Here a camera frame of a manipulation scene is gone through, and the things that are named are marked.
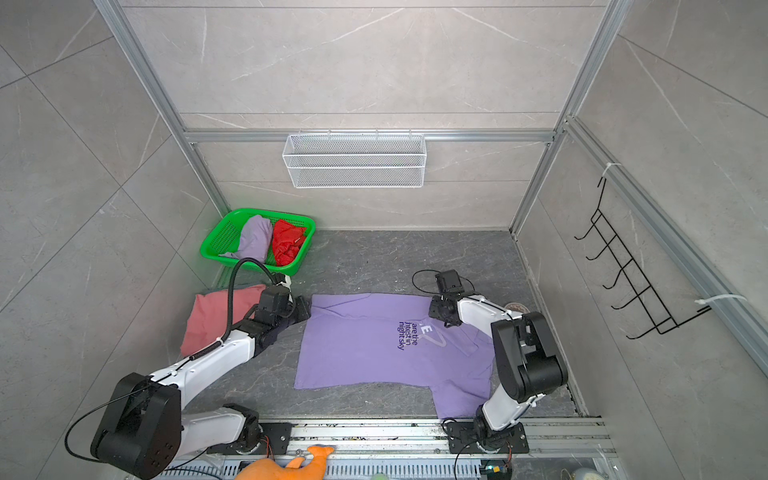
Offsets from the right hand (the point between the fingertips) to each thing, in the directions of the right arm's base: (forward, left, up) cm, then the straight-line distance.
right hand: (439, 307), depth 97 cm
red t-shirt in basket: (+24, +53, +9) cm, 58 cm away
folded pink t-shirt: (-4, +72, +5) cm, 72 cm away
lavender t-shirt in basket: (+27, +67, +6) cm, 72 cm away
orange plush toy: (-43, +44, +6) cm, 62 cm away
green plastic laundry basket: (+31, +79, +4) cm, 85 cm away
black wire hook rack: (-9, -40, +31) cm, 51 cm away
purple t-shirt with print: (-11, +27, -1) cm, 29 cm away
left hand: (-1, +41, +10) cm, 42 cm away
